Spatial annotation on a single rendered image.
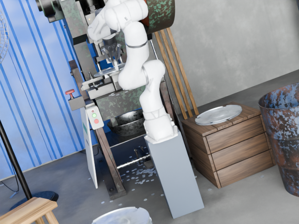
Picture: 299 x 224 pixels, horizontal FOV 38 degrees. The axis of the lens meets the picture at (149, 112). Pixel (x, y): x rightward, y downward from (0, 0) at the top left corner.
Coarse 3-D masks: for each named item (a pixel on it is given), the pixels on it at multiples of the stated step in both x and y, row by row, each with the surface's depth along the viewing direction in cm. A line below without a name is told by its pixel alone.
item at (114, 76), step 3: (114, 72) 274; (117, 72) 274; (108, 75) 275; (111, 75) 273; (114, 75) 286; (117, 75) 286; (111, 78) 286; (114, 78) 286; (117, 78) 287; (111, 81) 292; (114, 81) 286; (117, 81) 287; (114, 84) 287; (117, 84) 287; (114, 87) 288; (117, 87) 287; (120, 87) 288
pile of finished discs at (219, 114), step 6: (216, 108) 279; (222, 108) 275; (228, 108) 271; (234, 108) 267; (240, 108) 263; (204, 114) 276; (210, 114) 269; (216, 114) 265; (222, 114) 261; (228, 114) 259; (234, 114) 253; (198, 120) 267; (204, 120) 263; (210, 120) 259; (216, 120) 255; (222, 120) 254
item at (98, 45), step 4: (88, 12) 291; (92, 12) 290; (88, 16) 285; (92, 16) 286; (88, 20) 286; (92, 20) 286; (88, 24) 286; (100, 40) 288; (96, 44) 289; (100, 44) 287; (96, 48) 290; (100, 48) 288; (116, 48) 293; (96, 52) 294; (100, 52) 291; (108, 52) 289
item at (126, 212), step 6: (114, 210) 185; (120, 210) 184; (126, 210) 182; (132, 210) 181; (138, 210) 179; (144, 210) 177; (102, 216) 184; (108, 216) 182; (114, 216) 180; (120, 216) 179; (126, 216) 177; (132, 216) 175; (138, 216) 173; (144, 216) 172; (96, 222) 180; (102, 222) 179; (108, 222) 176; (114, 222) 174; (120, 222) 172; (126, 222) 170; (132, 222) 170; (138, 222) 169; (144, 222) 167
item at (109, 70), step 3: (123, 63) 303; (120, 66) 290; (123, 66) 288; (105, 69) 303; (108, 69) 301; (111, 69) 289; (114, 69) 285; (120, 69) 277; (99, 72) 299; (102, 72) 294; (105, 72) 288; (108, 72) 283; (111, 72) 277; (96, 75) 290; (99, 75) 281; (102, 75) 279
